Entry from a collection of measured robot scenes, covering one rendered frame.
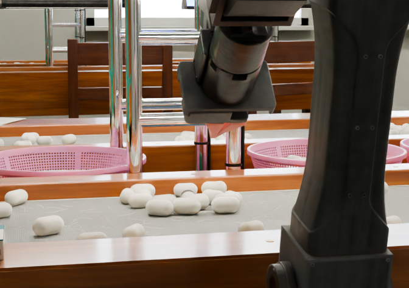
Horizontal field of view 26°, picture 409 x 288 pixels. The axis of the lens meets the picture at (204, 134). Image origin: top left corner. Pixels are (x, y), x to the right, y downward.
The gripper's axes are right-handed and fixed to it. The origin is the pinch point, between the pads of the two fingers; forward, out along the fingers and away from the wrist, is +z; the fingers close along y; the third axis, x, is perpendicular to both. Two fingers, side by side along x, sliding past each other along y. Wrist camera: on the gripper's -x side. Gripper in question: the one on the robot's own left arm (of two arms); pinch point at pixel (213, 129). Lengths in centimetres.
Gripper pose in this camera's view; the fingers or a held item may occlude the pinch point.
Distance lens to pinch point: 104.4
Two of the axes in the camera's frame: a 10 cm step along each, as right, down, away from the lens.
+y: -9.8, 0.3, -2.1
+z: -1.6, 5.4, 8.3
